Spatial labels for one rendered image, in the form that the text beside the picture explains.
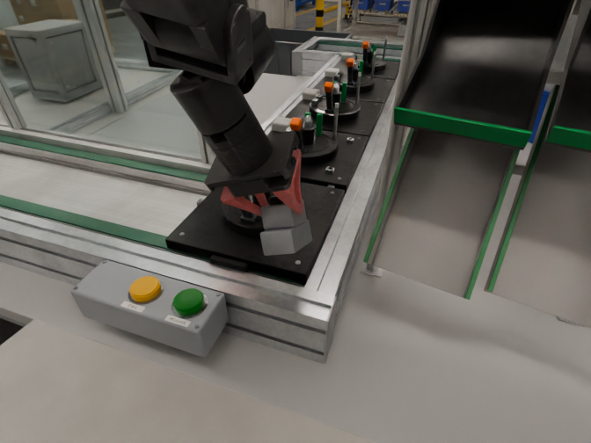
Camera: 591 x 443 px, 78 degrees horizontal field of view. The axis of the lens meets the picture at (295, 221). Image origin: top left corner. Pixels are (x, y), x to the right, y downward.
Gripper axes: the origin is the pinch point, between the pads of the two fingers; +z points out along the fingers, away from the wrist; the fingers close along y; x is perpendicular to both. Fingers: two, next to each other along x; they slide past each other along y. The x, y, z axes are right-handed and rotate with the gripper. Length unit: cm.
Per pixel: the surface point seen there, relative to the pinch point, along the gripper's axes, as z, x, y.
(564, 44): 34, -78, -51
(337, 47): 48, -148, 24
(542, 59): -3.5, -14.3, -30.8
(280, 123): 15.4, -43.5, 17.2
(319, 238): 12.9, -4.6, 0.1
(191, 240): 5.0, -0.6, 18.7
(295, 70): 42, -124, 39
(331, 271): 13.3, 1.4, -2.6
